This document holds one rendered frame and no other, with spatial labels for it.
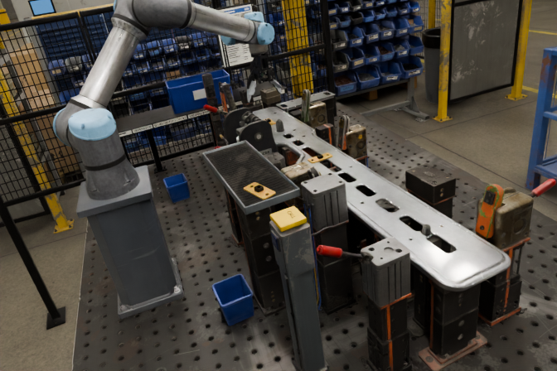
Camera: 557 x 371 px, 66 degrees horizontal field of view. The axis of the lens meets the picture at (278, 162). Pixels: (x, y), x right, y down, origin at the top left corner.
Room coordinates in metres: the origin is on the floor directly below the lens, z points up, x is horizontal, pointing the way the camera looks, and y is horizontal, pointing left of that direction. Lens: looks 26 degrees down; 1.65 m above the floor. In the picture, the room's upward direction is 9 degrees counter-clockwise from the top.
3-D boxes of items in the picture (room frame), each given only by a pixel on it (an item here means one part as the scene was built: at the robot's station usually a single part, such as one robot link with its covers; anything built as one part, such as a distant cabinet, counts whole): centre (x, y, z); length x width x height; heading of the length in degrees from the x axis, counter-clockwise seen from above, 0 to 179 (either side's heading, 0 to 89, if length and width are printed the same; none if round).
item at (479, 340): (0.74, -0.37, 0.84); 0.18 x 0.06 x 0.29; 110
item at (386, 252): (0.72, -0.19, 0.88); 0.11 x 0.10 x 0.36; 110
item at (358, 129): (1.45, -0.29, 0.87); 0.12 x 0.09 x 0.35; 110
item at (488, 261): (1.32, -0.16, 1.00); 1.38 x 0.22 x 0.02; 20
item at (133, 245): (1.15, 0.50, 0.90); 0.21 x 0.21 x 0.40; 16
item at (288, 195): (1.00, 0.09, 1.16); 0.37 x 0.14 x 0.02; 20
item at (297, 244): (0.76, 0.00, 0.92); 0.08 x 0.08 x 0.44; 20
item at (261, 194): (0.88, 0.06, 1.17); 0.08 x 0.04 x 0.01; 36
